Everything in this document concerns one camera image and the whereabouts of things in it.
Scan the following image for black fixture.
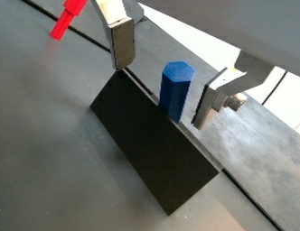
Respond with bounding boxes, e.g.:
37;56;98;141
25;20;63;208
91;71;218;214

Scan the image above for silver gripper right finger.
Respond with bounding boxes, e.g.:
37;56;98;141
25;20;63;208
192;51;275;129

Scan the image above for red peg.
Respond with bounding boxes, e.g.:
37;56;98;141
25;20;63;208
51;0;87;41

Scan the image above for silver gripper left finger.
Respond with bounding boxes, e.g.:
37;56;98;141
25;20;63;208
93;0;136;70

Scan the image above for blue hexagonal peg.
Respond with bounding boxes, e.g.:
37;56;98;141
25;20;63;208
158;61;196;123

